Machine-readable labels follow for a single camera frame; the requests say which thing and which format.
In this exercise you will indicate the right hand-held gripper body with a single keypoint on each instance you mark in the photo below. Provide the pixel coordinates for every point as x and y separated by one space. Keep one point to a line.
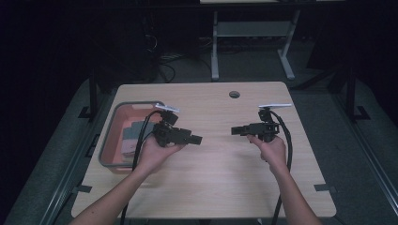
266 129

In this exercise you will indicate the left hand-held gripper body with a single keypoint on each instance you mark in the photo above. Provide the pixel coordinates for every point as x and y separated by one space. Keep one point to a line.
169 134

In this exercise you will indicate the pink basket with grey rim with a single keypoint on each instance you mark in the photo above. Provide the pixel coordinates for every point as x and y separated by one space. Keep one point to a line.
114 140

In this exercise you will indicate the person's right hand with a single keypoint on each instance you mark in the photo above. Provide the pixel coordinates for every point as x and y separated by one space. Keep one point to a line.
273 153

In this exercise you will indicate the person's left hand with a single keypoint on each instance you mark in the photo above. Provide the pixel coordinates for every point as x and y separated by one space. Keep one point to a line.
153 156

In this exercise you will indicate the dark tape strip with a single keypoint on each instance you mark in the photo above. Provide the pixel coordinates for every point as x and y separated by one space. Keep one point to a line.
82 189
325 188

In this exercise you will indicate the black metal stand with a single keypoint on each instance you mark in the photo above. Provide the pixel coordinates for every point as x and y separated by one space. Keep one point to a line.
93 93
351 93

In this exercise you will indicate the white metal desk frame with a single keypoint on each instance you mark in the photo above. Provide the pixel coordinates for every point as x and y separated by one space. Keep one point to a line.
250 28

